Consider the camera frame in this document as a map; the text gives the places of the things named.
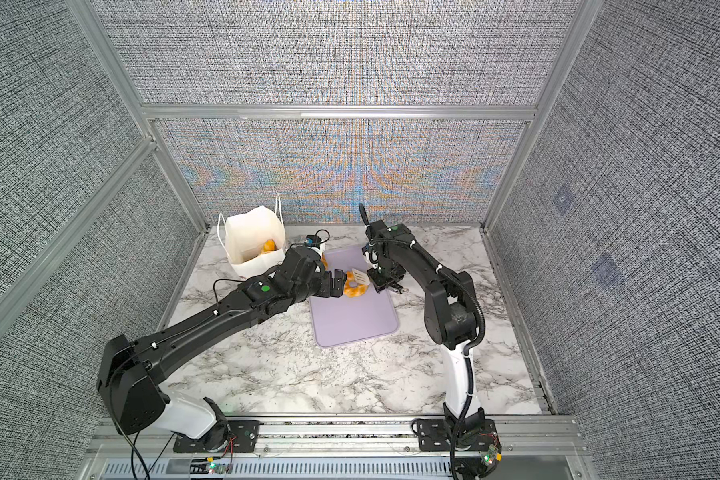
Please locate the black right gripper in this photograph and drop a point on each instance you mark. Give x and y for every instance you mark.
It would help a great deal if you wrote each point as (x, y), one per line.
(379, 283)

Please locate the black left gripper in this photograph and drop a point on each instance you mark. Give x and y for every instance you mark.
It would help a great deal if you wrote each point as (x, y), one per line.
(328, 289)

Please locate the sugared ring donut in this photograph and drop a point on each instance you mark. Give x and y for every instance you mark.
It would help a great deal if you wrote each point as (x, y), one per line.
(357, 283)

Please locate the small striped bread top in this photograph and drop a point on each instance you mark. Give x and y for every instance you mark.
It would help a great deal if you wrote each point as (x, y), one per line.
(269, 246)

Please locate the white paper bag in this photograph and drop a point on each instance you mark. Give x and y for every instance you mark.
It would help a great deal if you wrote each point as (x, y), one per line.
(243, 235)

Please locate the steel tongs white tips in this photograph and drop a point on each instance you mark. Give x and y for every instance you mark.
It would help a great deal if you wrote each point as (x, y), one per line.
(358, 282)

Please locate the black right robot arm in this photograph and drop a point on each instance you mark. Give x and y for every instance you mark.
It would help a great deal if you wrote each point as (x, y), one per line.
(453, 318)

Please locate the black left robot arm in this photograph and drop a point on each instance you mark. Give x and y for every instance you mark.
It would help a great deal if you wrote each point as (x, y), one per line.
(132, 371)

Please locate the lilac plastic tray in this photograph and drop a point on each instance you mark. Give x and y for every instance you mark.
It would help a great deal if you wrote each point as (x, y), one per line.
(340, 321)

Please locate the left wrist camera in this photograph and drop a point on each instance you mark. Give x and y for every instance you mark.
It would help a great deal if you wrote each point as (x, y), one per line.
(318, 240)

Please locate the aluminium front rail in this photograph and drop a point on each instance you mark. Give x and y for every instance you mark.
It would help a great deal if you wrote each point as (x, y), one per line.
(312, 446)

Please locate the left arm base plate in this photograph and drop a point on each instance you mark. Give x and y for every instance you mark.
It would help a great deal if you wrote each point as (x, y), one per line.
(238, 436)

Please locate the aluminium cage frame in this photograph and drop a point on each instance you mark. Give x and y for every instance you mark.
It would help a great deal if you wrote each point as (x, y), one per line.
(18, 297)

